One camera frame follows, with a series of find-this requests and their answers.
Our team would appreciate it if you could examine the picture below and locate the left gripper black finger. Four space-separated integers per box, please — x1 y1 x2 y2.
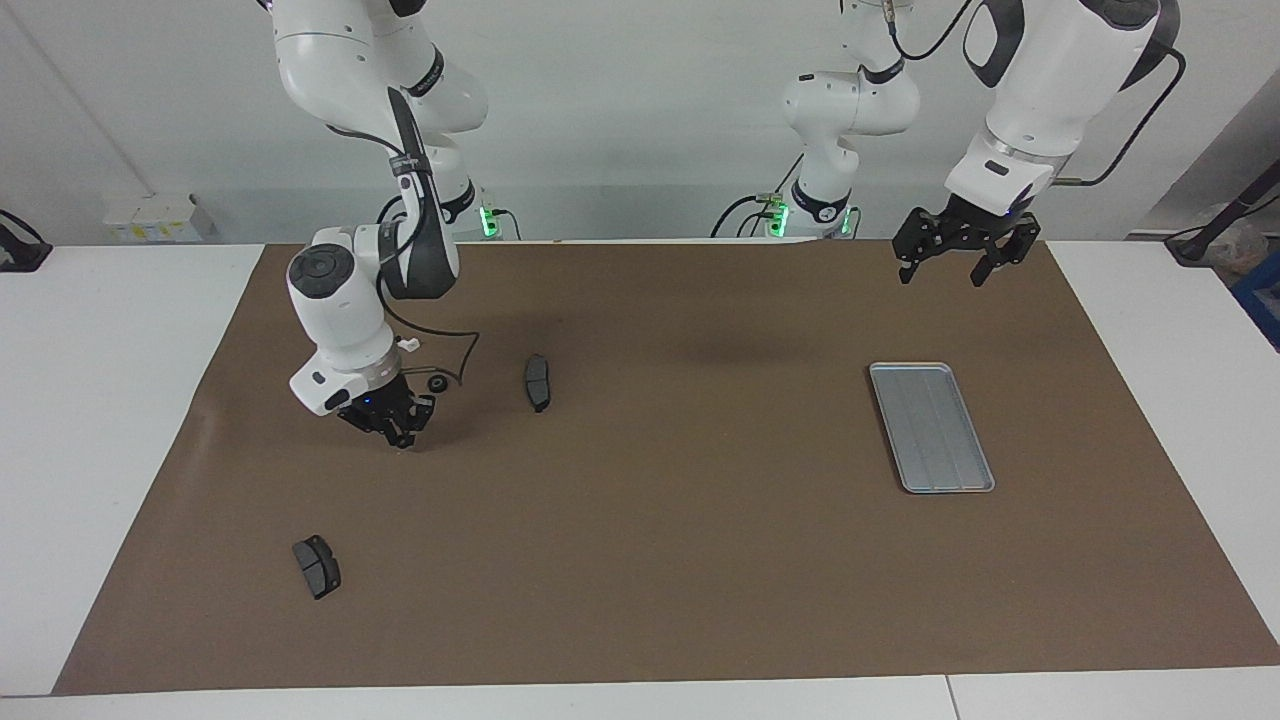
969 221 1042 289
892 206 942 287

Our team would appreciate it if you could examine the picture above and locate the silver metal tray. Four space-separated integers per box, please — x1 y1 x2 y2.
868 362 997 495

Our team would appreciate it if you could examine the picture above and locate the long dark grey brake pad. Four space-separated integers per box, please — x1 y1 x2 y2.
523 353 554 414

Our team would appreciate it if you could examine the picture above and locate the short dark grey brake pad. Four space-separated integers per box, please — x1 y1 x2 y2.
291 534 343 601

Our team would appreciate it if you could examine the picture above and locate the black tripod pole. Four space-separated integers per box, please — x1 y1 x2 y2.
1168 160 1280 264

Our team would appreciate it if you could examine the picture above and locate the blue crate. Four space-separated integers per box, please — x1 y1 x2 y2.
1232 252 1280 353

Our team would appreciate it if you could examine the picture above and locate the brown table mat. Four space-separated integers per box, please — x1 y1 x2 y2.
52 240 1280 696

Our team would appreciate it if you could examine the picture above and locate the white cardboard box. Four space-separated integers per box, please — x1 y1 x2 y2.
103 193 214 244

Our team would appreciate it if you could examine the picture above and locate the black clamp base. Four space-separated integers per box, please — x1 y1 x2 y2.
0 208 53 273

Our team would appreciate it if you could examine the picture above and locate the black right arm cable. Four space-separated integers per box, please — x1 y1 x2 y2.
325 90 482 387

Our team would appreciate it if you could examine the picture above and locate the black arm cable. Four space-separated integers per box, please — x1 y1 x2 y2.
325 90 482 387
885 0 1189 190

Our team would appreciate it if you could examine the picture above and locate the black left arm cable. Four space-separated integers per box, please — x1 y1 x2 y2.
885 0 1189 190

